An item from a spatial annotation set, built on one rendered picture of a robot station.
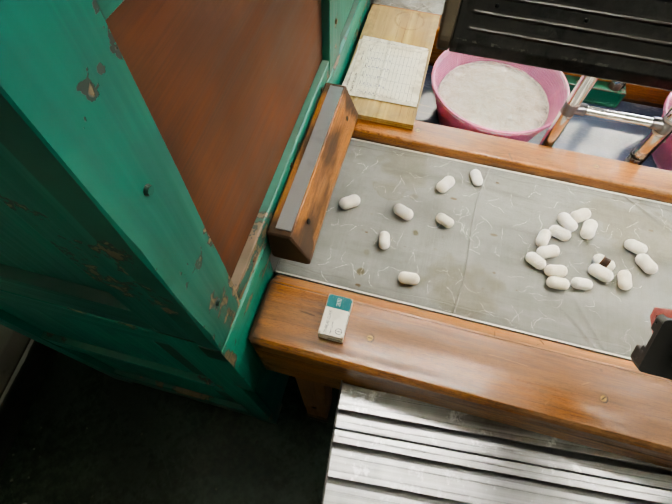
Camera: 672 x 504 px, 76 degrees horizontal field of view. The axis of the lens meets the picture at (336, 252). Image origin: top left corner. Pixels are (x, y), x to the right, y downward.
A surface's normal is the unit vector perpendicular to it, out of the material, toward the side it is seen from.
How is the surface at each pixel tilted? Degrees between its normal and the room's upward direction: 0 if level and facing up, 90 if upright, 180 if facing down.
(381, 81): 0
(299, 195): 0
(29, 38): 90
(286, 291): 0
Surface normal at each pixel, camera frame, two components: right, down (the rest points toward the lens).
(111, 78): 0.97, 0.23
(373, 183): 0.01, -0.47
